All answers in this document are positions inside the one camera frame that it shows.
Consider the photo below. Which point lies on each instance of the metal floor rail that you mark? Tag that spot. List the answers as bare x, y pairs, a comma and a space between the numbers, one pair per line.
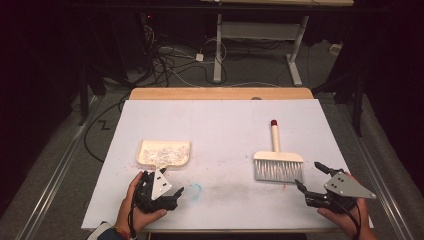
396, 220
56, 181

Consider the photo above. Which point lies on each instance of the pile of white paper scraps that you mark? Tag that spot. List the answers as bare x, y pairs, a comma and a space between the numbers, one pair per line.
166, 154

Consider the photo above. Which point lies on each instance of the cream plastic dustpan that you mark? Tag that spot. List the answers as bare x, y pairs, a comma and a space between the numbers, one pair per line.
142, 160

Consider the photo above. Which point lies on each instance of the black stand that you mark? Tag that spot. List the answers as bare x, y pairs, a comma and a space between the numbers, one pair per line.
83, 100
358, 110

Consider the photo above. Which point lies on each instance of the white power adapter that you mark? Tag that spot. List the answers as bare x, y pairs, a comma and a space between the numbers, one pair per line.
199, 57

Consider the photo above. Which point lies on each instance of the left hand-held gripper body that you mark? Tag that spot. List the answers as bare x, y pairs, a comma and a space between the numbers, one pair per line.
160, 186

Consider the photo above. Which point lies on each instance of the white table cover sheet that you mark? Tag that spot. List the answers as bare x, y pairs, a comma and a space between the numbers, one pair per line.
233, 126

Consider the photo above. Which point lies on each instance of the person's right hand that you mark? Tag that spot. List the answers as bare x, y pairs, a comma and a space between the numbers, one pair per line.
350, 220

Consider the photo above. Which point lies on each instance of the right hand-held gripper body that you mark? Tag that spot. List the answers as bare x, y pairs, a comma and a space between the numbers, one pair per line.
346, 186

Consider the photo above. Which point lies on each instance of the white-framed desk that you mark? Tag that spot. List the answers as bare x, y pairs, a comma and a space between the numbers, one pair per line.
256, 30

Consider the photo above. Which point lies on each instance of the red wristband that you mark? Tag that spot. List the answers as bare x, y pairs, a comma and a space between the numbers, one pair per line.
123, 232

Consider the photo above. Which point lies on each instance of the person's left hand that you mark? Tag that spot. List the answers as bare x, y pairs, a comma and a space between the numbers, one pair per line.
131, 216

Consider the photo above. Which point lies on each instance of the white floor socket box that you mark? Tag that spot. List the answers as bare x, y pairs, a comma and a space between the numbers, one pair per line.
335, 49

